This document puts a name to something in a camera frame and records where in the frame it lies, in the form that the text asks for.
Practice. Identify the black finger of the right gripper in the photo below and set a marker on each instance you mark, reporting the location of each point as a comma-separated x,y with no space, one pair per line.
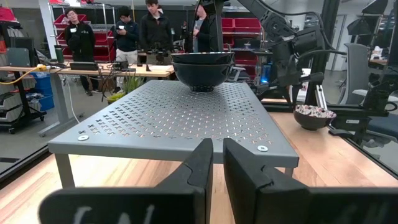
311,77
287,95

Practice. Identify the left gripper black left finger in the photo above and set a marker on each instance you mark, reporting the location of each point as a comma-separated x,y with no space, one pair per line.
174,205

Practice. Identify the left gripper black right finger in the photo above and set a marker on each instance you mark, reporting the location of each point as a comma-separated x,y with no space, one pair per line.
280,205

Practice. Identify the black bowl floral inside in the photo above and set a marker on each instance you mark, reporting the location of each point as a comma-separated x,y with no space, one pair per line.
312,124
202,76

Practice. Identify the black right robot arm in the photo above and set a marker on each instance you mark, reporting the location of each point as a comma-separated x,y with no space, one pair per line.
270,21

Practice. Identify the white waste bin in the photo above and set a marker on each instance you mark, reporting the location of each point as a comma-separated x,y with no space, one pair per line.
303,93

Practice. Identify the computer tower blue light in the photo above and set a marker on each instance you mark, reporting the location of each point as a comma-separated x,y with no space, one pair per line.
265,77

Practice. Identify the red storage bin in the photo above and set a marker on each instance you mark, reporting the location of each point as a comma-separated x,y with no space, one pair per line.
227,25
248,26
61,39
7,15
58,23
248,62
104,53
104,39

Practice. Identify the grey office chair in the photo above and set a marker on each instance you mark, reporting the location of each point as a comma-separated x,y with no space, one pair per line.
357,62

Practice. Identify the black studio lamp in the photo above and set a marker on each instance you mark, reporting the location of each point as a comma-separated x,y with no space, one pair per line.
360,27
376,6

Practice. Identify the grey perforated metal shelf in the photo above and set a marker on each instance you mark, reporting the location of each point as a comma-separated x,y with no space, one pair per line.
174,124

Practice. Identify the person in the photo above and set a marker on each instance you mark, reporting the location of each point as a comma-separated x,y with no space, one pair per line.
155,31
202,34
126,34
79,40

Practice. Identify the white paper sheet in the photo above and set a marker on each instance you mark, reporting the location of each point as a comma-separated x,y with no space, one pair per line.
160,67

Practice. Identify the green succulent plant in pot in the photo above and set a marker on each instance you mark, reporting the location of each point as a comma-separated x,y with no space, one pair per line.
133,85

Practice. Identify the wooden desk grey legs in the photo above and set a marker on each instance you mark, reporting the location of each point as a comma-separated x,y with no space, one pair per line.
155,71

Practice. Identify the blue storage bin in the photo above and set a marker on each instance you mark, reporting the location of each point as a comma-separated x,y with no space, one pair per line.
46,102
43,81

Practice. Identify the black flat box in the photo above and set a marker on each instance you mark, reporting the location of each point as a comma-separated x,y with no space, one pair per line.
84,66

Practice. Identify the black cart white trays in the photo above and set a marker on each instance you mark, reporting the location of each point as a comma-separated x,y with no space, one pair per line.
9,113

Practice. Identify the dark green bottle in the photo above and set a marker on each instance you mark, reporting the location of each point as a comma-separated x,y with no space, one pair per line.
59,54

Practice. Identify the grey flat case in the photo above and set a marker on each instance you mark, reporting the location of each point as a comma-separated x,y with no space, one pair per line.
18,56

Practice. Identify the silver metal bracket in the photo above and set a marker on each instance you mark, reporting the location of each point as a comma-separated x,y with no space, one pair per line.
321,96

